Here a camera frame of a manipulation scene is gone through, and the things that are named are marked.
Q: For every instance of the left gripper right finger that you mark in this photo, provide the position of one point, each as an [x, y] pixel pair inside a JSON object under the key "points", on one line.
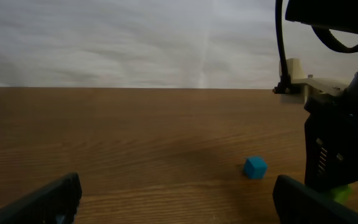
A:
{"points": [[303, 205]]}

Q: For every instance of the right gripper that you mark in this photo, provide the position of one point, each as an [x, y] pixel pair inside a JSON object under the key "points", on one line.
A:
{"points": [[334, 110]]}

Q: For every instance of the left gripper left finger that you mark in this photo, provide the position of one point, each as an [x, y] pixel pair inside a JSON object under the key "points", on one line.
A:
{"points": [[48, 202]]}

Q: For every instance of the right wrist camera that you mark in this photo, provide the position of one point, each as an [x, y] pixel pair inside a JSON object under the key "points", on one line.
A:
{"points": [[295, 70]]}

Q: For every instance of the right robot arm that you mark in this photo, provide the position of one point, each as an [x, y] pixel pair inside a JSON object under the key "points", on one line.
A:
{"points": [[325, 14]]}

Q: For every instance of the blue cube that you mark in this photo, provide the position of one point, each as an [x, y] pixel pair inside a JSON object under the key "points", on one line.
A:
{"points": [[255, 168]]}

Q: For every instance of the green cube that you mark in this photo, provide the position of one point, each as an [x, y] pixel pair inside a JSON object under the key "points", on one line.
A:
{"points": [[343, 193]]}

